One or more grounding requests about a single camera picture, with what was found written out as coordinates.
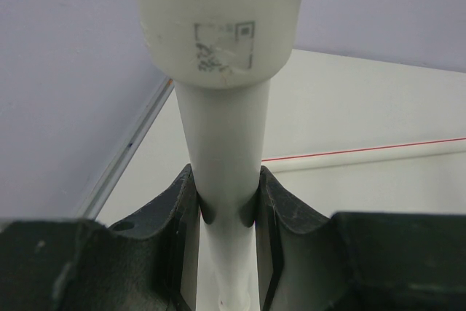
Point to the white PVC pipe frame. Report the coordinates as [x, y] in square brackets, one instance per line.
[221, 55]

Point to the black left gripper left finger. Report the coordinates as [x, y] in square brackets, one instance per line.
[146, 261]

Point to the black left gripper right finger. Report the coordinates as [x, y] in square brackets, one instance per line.
[355, 261]

